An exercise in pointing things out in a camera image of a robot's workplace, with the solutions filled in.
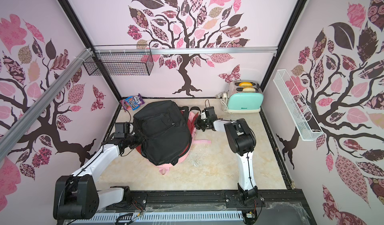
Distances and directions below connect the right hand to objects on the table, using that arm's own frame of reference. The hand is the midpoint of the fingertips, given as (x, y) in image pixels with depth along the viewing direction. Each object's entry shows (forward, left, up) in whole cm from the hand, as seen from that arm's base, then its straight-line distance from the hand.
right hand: (189, 125), depth 99 cm
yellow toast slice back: (+24, -40, +15) cm, 49 cm away
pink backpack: (-29, +14, -3) cm, 32 cm away
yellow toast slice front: (+19, -42, +14) cm, 48 cm away
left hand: (-13, +26, +5) cm, 29 cm away
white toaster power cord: (+17, -26, +5) cm, 31 cm away
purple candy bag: (+22, +45, 0) cm, 50 cm away
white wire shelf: (-19, -54, +27) cm, 64 cm away
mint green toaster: (+19, -42, +6) cm, 46 cm away
